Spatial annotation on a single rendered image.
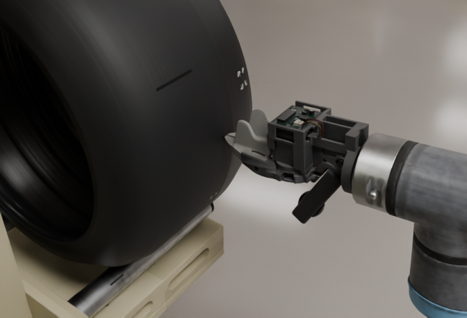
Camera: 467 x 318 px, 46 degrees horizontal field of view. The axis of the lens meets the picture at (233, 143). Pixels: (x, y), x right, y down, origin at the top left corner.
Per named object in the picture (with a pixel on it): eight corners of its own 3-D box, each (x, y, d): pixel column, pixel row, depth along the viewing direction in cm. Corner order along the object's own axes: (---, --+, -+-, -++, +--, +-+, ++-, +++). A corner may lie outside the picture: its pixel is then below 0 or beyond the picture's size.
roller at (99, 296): (80, 329, 83) (62, 305, 83) (70, 332, 87) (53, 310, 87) (219, 208, 107) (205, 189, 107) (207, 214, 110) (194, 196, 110)
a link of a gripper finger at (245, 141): (222, 107, 76) (279, 121, 71) (226, 144, 79) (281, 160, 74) (208, 116, 74) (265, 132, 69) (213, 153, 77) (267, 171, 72)
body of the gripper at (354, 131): (292, 98, 73) (378, 117, 66) (295, 153, 77) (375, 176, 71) (260, 122, 68) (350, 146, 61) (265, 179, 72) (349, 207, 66)
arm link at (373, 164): (411, 189, 69) (380, 231, 63) (375, 178, 72) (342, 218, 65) (417, 127, 65) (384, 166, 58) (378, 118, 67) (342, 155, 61)
